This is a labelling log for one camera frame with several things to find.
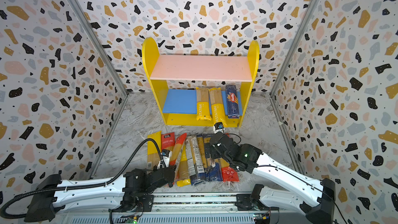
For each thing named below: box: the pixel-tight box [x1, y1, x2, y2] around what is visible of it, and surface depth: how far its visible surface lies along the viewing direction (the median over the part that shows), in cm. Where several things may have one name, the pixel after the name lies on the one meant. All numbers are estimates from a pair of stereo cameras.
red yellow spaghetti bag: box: [169, 132, 188, 167], surface depth 85 cm
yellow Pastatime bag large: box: [195, 86, 212, 121], surface depth 94 cm
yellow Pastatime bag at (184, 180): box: [176, 142, 192, 188], surface depth 82 cm
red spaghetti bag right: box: [221, 166, 240, 182], surface depth 83 cm
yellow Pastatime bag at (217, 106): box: [208, 87, 228, 128], surface depth 94 cm
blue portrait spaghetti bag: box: [208, 158, 223, 182], surface depth 83 cm
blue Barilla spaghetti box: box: [225, 84, 240, 119], surface depth 94 cm
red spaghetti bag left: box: [161, 131, 176, 152], surface depth 96 cm
